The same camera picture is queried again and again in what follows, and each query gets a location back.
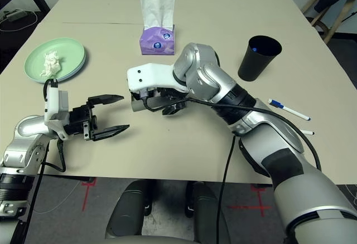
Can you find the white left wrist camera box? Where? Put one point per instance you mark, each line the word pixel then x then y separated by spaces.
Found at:
pixel 53 102

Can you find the purple tissue pack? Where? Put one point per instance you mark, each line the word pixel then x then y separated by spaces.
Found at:
pixel 156 44

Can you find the grey robot right leg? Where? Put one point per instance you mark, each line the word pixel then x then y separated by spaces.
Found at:
pixel 206 213

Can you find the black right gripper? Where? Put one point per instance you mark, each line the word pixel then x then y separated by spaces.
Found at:
pixel 175 95

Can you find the black cup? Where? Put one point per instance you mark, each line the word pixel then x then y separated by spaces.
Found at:
pixel 251 68

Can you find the grey glasses case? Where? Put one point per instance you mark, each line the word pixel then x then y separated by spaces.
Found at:
pixel 137 106

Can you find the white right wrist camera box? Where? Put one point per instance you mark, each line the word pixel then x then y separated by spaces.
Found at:
pixel 150 74

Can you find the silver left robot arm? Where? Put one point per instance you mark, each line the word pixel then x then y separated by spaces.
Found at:
pixel 25 132

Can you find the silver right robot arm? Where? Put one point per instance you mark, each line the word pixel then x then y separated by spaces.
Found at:
pixel 293 199

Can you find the grey robot leg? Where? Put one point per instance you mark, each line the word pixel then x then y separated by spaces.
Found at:
pixel 128 210
pixel 206 213

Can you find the grey power strip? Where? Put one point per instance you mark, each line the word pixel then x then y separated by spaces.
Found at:
pixel 15 15

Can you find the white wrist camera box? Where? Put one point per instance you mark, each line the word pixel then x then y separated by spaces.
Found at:
pixel 53 102
pixel 150 74

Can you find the grey robot left leg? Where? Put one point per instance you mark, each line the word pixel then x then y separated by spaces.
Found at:
pixel 128 210

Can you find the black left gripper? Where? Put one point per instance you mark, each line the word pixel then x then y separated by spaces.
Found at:
pixel 81 121

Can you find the grey robot torso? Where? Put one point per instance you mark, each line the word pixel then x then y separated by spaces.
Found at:
pixel 153 241

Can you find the wooden stool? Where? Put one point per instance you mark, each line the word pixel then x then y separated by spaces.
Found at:
pixel 338 24

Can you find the green plate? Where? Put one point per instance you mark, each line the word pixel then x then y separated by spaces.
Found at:
pixel 69 57

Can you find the black table foot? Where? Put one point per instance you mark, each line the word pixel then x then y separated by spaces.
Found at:
pixel 259 185
pixel 72 179

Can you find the white tissue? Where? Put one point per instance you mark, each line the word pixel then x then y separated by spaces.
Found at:
pixel 51 63

